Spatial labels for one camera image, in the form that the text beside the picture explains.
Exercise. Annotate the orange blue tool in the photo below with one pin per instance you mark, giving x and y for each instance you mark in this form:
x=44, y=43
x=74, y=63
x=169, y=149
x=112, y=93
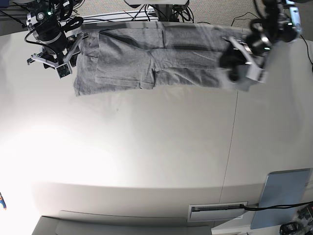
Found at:
x=2, y=202

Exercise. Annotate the white cable slot tray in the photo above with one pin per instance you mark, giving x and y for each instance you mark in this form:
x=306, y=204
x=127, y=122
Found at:
x=215, y=212

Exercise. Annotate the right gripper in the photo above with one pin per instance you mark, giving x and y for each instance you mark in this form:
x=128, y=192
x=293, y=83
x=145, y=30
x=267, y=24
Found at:
x=57, y=47

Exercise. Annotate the black device bottom right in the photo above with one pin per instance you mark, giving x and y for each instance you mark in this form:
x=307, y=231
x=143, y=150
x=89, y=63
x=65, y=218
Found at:
x=289, y=228

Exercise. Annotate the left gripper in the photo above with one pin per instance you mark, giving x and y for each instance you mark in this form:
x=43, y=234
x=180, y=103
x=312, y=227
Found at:
x=245, y=59

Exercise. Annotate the blue-grey flat board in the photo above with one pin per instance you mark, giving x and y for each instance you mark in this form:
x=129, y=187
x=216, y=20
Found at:
x=281, y=188

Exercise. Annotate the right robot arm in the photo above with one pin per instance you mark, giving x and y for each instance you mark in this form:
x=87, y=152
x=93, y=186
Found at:
x=48, y=23

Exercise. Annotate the white central stand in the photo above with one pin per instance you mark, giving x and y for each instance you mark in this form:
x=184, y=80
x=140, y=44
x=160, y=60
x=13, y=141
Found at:
x=140, y=2

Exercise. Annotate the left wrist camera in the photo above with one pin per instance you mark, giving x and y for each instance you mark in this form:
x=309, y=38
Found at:
x=256, y=73

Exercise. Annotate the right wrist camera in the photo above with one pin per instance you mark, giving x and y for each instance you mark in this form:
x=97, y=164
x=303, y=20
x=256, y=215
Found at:
x=63, y=70

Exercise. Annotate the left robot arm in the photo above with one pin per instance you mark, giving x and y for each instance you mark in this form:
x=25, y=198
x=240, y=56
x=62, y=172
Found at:
x=280, y=22

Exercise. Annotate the grey T-shirt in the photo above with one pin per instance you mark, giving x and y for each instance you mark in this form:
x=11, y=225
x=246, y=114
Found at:
x=113, y=60

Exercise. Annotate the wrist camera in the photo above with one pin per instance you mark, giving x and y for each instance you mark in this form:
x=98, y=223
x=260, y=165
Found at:
x=256, y=73
x=63, y=70

